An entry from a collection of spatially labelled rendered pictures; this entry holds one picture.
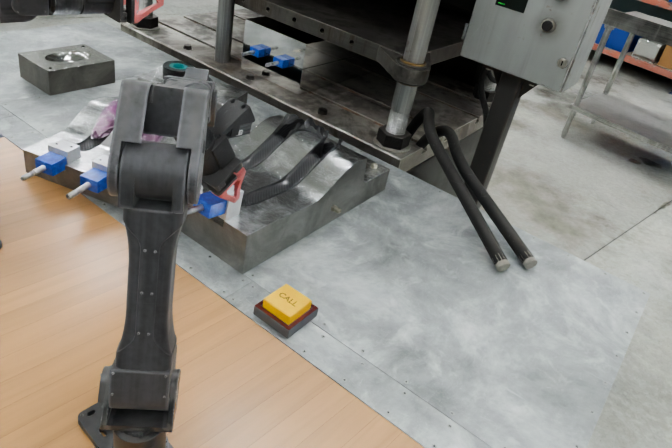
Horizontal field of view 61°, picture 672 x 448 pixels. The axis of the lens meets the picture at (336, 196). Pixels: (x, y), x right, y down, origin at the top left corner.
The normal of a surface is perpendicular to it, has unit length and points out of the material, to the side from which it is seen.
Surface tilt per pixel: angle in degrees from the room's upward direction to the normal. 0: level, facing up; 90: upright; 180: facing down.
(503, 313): 0
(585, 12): 90
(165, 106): 72
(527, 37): 90
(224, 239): 90
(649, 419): 0
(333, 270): 0
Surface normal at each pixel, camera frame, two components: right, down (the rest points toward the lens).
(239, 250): -0.59, 0.33
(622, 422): 0.18, -0.84
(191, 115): 0.18, -0.20
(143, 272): 0.12, 0.29
